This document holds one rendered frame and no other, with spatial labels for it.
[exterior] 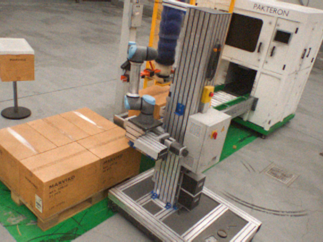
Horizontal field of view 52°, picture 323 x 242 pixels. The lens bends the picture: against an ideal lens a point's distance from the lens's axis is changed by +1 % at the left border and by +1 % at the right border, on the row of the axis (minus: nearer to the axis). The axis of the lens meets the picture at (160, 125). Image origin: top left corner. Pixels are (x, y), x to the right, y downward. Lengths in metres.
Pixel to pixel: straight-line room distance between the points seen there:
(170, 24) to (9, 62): 2.16
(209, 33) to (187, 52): 0.24
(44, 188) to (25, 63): 2.14
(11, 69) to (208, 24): 2.88
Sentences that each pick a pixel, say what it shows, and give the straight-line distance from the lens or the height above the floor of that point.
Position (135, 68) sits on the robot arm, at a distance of 2.68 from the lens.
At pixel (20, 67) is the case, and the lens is 4.64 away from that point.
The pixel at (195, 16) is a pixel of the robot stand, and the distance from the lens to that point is 2.57.
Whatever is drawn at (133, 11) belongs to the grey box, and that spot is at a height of 1.67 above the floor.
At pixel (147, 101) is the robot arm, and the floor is 1.25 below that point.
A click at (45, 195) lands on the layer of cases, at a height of 0.40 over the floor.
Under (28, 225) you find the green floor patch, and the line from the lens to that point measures 3.33.
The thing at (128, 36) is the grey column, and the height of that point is 1.35.
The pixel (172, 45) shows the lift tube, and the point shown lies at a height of 1.53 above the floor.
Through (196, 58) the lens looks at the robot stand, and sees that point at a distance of 2.58.
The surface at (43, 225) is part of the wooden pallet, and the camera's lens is 3.21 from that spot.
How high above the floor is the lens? 2.32
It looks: 27 degrees down
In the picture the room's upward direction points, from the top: 10 degrees clockwise
